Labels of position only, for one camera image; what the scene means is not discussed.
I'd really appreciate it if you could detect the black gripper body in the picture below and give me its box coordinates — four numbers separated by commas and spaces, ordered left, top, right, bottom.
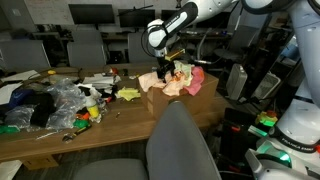
157, 49, 185, 79

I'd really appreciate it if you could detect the peach shirt with orange print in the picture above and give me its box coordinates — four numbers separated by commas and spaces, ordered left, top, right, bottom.
138, 71, 186, 96

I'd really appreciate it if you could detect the pink shirt with orange print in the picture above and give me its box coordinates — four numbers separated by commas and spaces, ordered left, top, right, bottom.
184, 66, 205, 96

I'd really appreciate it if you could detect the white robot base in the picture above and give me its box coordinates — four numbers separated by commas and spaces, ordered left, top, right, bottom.
245, 79, 320, 180

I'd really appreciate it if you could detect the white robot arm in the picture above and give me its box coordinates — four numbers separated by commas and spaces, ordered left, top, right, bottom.
148, 0, 320, 106

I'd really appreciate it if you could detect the grey office chair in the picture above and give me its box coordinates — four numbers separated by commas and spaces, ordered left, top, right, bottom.
128, 32, 156, 63
0, 40, 51, 71
67, 42, 106, 68

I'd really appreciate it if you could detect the brown cardboard box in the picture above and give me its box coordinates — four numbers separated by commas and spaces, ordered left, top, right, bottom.
139, 73, 219, 119

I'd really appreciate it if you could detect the grey office chair backrest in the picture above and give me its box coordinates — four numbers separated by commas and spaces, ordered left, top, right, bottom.
146, 101, 222, 180

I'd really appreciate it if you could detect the light green towel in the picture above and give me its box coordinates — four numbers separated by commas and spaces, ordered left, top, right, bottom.
174, 60, 193, 86

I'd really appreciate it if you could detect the yellow cloth on table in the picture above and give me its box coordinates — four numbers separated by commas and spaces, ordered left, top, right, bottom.
118, 87, 141, 101

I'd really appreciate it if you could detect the black monitor right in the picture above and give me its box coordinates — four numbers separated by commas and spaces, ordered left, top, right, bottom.
118, 9, 155, 28

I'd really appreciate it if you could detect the black monitor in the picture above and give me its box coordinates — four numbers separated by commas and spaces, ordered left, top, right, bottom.
118, 9, 155, 28
69, 4, 115, 24

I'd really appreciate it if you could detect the stack of white papers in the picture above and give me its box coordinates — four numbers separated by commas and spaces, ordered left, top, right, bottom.
83, 75, 114, 89

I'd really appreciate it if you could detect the white space heater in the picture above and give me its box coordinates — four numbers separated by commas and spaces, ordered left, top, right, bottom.
226, 64, 247, 100

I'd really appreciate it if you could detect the yellow white spray bottle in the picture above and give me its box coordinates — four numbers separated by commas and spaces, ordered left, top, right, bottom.
85, 92, 100, 118

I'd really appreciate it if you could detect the black monitor left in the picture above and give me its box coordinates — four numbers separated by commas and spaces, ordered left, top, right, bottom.
69, 4, 115, 24

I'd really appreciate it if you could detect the clear plastic bag pile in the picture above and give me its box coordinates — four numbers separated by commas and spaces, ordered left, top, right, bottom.
4, 78, 85, 131

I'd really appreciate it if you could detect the black clothing pile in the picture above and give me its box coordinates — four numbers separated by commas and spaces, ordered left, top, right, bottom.
23, 93, 56, 127

